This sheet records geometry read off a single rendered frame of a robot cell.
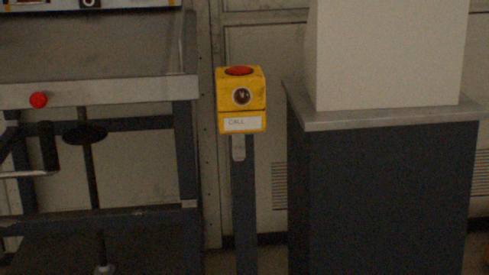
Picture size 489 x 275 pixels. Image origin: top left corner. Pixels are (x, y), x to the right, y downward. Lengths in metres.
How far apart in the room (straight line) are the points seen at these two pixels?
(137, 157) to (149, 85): 0.82
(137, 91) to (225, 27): 0.70
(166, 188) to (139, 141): 0.19
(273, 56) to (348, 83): 0.68
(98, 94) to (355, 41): 0.52
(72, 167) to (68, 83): 0.85
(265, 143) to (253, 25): 0.39
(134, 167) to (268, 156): 0.45
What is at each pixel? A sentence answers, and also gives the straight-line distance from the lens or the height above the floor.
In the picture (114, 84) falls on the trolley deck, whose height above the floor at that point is 0.83.
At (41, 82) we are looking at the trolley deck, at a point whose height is 0.84.
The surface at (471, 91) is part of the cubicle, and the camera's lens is 2.13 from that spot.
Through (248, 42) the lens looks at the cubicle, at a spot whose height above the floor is 0.75.
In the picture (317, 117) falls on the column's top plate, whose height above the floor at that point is 0.75.
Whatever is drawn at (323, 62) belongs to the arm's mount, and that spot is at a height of 0.86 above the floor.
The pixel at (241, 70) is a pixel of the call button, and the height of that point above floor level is 0.91.
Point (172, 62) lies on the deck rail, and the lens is 1.29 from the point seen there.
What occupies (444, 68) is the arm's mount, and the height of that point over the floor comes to 0.83.
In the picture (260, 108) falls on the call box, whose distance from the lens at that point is 1.00.
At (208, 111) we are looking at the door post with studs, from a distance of 1.96.
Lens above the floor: 1.18
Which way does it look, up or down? 22 degrees down
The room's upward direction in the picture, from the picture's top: 2 degrees counter-clockwise
